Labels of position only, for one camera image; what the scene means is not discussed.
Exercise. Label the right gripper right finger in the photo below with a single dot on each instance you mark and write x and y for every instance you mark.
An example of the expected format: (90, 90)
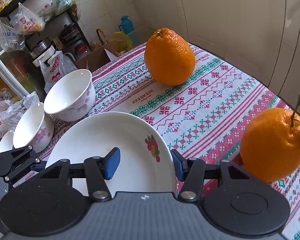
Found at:
(192, 172)

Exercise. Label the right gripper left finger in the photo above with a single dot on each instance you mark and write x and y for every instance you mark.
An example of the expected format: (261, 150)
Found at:
(96, 171)

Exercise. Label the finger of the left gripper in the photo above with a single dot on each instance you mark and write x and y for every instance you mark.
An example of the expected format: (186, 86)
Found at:
(16, 163)

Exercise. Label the white plate with fruit print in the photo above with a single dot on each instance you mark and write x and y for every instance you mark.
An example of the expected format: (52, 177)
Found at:
(143, 162)

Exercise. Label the white bowl pink flowers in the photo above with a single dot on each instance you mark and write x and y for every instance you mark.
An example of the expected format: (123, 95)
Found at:
(72, 97)

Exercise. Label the black kitchen shelf rack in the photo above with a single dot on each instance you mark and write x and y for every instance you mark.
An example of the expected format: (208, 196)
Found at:
(53, 28)

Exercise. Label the white kitchen cabinets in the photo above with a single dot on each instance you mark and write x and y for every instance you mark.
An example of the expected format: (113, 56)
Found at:
(260, 37)

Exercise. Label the patterned handmade tablecloth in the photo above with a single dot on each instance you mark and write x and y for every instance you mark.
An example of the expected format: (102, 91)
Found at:
(203, 118)

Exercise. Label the round orange with stem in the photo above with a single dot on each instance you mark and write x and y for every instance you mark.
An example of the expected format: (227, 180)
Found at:
(270, 144)

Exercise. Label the brown cardboard box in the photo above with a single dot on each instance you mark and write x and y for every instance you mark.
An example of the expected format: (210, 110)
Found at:
(101, 56)

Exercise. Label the white red plastic bag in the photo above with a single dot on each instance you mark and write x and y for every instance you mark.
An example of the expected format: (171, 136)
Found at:
(58, 66)

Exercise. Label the pointed top orange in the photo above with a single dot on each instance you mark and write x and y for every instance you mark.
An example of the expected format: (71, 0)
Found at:
(169, 58)

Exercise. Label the blue thermos jug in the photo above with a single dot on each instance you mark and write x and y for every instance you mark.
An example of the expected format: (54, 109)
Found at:
(126, 25)

